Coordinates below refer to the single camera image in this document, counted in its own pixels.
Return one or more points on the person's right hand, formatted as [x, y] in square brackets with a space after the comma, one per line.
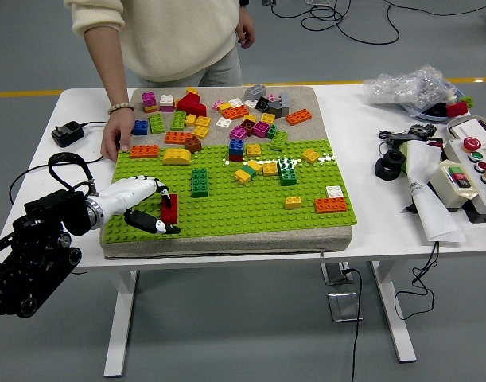
[117, 131]

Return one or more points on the white 2x2 brick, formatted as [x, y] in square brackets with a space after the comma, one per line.
[235, 102]
[249, 104]
[223, 122]
[335, 192]
[166, 99]

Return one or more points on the large black hex nut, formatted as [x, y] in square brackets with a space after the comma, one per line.
[389, 165]

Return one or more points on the lime 2x4 brick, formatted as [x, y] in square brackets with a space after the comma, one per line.
[156, 122]
[279, 140]
[177, 120]

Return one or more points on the pink 2x2 brick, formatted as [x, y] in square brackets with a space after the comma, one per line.
[167, 107]

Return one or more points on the small pink brick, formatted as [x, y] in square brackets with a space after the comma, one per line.
[216, 104]
[270, 97]

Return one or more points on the small dark green brick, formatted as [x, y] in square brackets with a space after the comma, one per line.
[271, 131]

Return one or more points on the black toothed gear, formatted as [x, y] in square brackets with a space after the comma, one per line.
[421, 129]

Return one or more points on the yellow arched brick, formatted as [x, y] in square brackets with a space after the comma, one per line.
[177, 157]

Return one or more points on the magenta 2x2 brick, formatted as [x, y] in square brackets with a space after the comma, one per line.
[238, 132]
[261, 129]
[148, 97]

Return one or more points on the white push-button control box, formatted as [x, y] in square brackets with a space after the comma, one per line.
[485, 201]

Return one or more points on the person's left hand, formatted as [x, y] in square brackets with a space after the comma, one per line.
[245, 28]

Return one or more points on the grey floor connector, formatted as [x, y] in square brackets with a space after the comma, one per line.
[269, 2]

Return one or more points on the flat orange brick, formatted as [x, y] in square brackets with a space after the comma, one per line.
[151, 108]

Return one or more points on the small white plastic cap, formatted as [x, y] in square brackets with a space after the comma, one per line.
[449, 96]

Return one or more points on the red 2x4 brick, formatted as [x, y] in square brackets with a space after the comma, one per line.
[170, 215]

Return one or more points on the orange 2x4 brick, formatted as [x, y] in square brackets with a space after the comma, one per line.
[177, 137]
[145, 151]
[234, 112]
[297, 117]
[331, 205]

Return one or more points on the small white switch box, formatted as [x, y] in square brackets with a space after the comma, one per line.
[451, 187]

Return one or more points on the white rounded tray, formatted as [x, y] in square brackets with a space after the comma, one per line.
[451, 127]

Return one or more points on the blue 2x2 brick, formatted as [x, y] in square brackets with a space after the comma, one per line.
[139, 127]
[236, 146]

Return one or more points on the amber yellow small brick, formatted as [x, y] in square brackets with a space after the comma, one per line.
[191, 90]

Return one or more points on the white paper sheet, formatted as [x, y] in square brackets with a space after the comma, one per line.
[429, 199]

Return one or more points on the black 2x2 brick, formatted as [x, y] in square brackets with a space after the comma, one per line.
[262, 104]

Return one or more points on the small black plug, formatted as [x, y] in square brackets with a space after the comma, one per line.
[407, 207]

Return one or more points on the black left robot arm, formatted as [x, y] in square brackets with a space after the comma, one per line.
[55, 211]

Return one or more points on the lime small brick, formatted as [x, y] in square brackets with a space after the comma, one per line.
[466, 101]

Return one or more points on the clear bubble plastic bag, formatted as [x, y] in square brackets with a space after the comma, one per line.
[405, 85]

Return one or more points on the dark red 2x2 brick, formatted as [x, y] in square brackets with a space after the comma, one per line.
[247, 127]

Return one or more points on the white card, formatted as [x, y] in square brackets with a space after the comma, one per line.
[471, 129]

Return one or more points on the person's right forearm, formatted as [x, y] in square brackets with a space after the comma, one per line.
[111, 71]

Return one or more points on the large red sloped brick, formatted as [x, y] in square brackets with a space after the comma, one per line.
[191, 105]

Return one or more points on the light grey 2x4 brick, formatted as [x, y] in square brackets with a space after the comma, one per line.
[254, 92]

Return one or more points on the lime green cloth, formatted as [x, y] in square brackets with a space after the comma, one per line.
[403, 157]

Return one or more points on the person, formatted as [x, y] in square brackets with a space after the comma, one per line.
[167, 36]

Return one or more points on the dark grey sloped brick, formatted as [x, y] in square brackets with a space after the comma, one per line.
[275, 109]

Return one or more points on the black power adapter plug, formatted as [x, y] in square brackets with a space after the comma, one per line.
[67, 135]

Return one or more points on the white table leg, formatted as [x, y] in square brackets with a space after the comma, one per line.
[394, 318]
[119, 318]

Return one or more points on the blue shallow bowl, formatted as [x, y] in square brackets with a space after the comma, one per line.
[425, 116]

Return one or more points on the black plastic part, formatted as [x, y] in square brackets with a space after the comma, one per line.
[437, 109]

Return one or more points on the lime green studded baseplate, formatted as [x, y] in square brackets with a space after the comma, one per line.
[226, 219]

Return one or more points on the metal floor socket plate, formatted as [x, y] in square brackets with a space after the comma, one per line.
[344, 308]
[334, 274]

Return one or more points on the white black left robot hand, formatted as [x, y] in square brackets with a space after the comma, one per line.
[123, 195]

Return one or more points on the dark green 2x4 brick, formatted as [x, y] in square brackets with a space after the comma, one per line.
[199, 183]
[287, 172]

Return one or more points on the brown 2x2 brick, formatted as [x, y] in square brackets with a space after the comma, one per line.
[193, 144]

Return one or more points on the green 2x2 brick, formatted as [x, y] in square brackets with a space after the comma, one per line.
[249, 171]

